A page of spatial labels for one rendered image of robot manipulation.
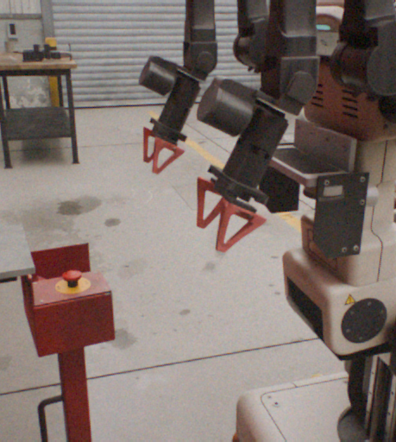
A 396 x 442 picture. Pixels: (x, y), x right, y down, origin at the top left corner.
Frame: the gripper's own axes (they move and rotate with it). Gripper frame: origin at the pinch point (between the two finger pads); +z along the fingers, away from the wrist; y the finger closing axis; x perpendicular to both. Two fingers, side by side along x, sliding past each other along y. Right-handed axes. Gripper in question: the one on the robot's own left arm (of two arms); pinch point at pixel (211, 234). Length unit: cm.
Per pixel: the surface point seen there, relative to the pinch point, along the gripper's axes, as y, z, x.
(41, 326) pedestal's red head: -25.6, 35.7, -11.7
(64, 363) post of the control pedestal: -33, 47, -2
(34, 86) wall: -761, 67, 15
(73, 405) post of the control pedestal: -34, 57, 4
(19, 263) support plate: 3.5, 12.2, -24.9
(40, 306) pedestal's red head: -25.9, 31.7, -13.5
